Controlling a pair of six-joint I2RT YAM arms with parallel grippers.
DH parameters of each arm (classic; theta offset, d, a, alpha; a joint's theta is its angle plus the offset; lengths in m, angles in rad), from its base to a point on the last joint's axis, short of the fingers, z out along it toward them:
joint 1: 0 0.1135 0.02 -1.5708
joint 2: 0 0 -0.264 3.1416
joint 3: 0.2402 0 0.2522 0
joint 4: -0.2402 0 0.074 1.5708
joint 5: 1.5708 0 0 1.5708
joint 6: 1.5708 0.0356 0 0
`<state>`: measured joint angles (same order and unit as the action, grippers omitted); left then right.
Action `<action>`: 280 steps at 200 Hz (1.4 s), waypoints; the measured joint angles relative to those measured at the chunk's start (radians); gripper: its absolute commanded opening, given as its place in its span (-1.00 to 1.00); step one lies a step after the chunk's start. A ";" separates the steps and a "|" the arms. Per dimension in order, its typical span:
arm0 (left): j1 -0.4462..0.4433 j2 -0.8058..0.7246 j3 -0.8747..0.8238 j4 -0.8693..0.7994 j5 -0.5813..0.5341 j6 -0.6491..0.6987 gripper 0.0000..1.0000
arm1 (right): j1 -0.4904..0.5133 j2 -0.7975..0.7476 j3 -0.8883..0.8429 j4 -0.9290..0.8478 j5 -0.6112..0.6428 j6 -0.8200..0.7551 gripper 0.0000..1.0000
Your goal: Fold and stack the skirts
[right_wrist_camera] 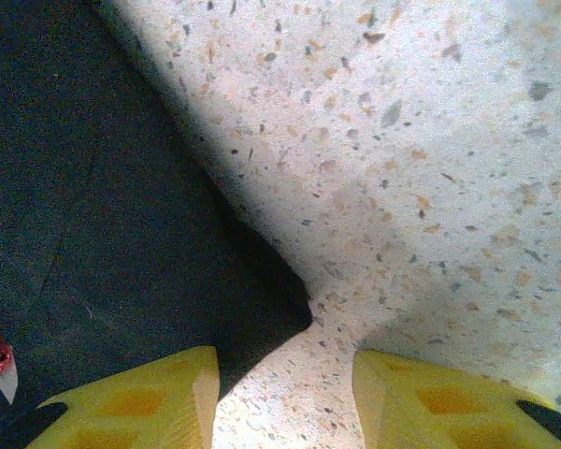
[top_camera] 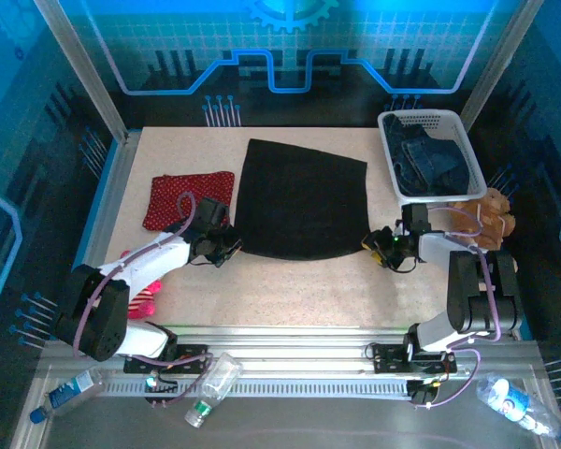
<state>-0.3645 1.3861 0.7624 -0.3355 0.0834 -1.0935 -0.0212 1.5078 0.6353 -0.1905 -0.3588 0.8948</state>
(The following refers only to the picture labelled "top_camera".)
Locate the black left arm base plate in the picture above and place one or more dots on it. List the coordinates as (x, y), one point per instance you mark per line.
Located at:
(187, 360)

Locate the red polka dot skirt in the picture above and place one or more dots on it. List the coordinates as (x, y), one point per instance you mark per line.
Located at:
(168, 196)

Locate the black skirt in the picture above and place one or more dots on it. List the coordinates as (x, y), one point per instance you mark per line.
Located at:
(304, 201)

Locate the aluminium frame post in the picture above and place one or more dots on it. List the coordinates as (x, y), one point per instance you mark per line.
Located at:
(84, 70)
(498, 70)

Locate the blue label water bottle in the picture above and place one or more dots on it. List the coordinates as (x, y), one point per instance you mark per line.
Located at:
(67, 393)
(509, 402)

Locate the aluminium frame rail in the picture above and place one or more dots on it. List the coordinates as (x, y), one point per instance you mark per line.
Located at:
(285, 341)

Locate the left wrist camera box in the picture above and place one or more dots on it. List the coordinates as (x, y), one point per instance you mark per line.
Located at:
(212, 211)

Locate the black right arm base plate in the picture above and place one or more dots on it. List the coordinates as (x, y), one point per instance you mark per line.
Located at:
(388, 357)

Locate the aluminium table side rail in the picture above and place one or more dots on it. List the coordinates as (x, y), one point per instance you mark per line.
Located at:
(108, 196)

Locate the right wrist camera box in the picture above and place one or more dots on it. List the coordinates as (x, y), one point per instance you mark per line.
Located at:
(413, 216)

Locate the white perforated plastic basket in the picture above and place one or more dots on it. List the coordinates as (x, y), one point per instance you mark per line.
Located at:
(470, 154)

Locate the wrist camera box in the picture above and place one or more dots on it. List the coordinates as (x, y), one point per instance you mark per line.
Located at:
(413, 216)
(212, 211)

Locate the brown teddy bear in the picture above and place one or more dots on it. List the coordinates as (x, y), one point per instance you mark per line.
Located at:
(491, 215)

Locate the empty clear green-capped bottle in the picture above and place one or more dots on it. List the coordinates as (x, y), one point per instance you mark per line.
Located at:
(217, 381)

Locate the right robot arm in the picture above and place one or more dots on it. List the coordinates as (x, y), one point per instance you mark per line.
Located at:
(467, 290)

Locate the pink striped plush toy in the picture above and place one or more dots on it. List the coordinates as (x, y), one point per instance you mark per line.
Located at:
(145, 299)

